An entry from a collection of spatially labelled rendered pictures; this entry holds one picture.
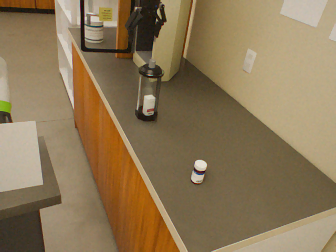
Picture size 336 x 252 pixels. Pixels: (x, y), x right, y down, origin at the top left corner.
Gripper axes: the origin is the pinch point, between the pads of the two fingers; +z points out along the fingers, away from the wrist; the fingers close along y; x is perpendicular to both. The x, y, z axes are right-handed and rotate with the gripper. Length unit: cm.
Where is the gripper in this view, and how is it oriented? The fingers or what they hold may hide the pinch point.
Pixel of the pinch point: (143, 37)
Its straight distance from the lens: 137.8
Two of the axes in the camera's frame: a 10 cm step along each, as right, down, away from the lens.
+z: -2.3, 5.8, 7.8
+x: 5.4, 7.4, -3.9
